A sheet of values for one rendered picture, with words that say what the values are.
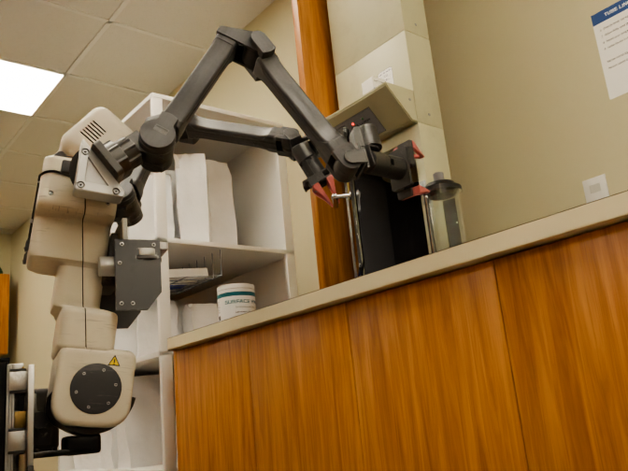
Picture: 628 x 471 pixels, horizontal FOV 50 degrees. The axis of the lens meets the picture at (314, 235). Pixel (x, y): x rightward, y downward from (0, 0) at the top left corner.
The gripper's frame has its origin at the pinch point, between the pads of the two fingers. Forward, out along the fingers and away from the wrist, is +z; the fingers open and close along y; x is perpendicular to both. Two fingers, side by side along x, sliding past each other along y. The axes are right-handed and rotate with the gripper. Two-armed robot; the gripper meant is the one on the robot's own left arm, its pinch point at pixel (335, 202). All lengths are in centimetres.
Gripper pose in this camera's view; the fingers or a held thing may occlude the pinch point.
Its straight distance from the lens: 191.0
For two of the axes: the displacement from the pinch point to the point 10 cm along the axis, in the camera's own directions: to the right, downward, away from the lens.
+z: 5.1, 8.2, -2.5
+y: -8.6, 5.0, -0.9
